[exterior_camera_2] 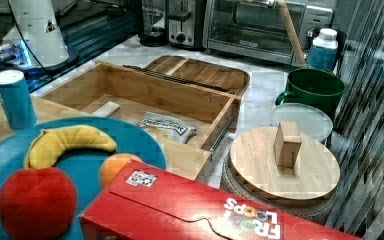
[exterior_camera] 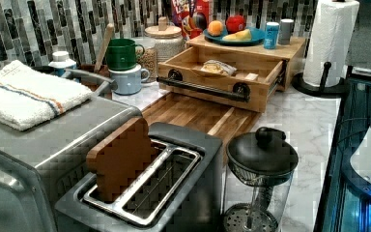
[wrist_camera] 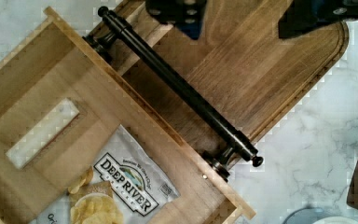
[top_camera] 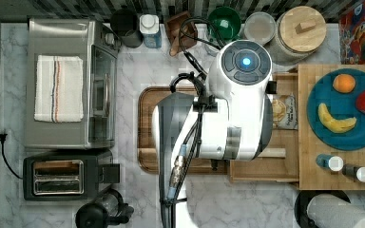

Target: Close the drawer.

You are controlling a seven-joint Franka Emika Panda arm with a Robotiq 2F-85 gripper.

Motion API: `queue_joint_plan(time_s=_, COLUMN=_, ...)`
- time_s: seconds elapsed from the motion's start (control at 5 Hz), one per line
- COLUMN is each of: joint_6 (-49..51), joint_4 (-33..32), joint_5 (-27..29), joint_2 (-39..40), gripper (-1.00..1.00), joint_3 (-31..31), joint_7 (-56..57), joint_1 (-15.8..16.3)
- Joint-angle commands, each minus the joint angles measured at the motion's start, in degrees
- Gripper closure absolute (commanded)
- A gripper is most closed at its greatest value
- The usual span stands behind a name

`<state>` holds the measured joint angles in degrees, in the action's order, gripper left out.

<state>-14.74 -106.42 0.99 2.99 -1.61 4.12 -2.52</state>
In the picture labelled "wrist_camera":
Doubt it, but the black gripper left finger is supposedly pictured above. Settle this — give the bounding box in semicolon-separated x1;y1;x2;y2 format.
145;0;208;40

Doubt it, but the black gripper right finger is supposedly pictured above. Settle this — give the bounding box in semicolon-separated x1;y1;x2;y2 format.
278;0;358;39

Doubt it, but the black drawer handle bar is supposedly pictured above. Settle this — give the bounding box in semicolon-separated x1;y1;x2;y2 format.
84;7;264;181

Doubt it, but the light wooden drawer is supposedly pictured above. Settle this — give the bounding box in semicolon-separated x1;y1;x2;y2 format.
0;7;255;224

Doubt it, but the dark wooden cutting board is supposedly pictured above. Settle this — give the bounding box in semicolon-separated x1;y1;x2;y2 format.
90;0;349;156

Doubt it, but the Deep River chips bag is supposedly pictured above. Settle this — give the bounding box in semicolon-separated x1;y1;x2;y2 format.
29;126;180;224

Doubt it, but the white plate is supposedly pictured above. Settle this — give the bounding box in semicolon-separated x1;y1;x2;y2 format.
283;207;358;224

